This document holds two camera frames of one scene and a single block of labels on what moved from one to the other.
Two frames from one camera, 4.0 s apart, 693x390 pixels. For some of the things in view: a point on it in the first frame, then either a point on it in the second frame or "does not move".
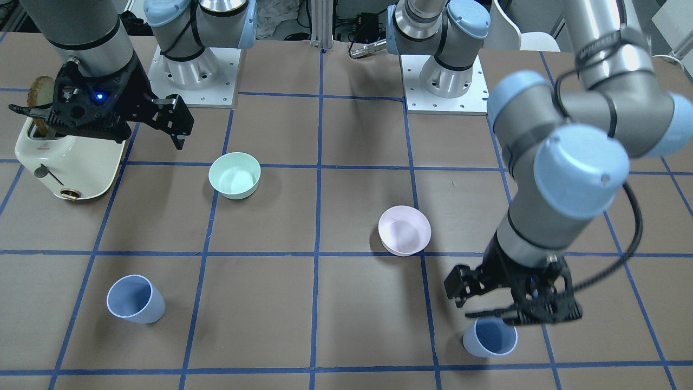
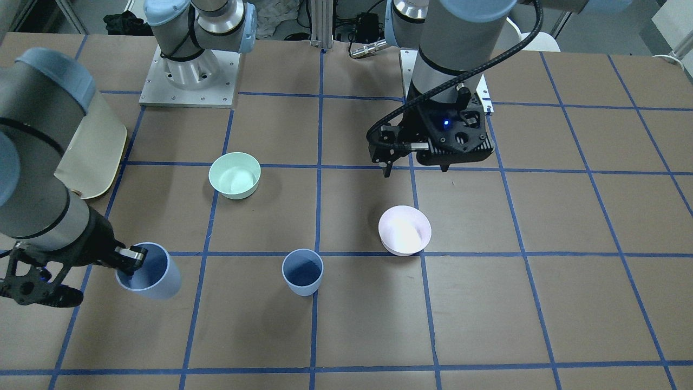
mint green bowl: (235, 175) does not move
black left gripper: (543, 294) -> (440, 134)
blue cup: (135, 297) -> (157, 278)
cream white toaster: (73, 167) does not move
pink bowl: (404, 231) does not move
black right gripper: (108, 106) -> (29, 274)
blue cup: (490, 336) -> (302, 270)
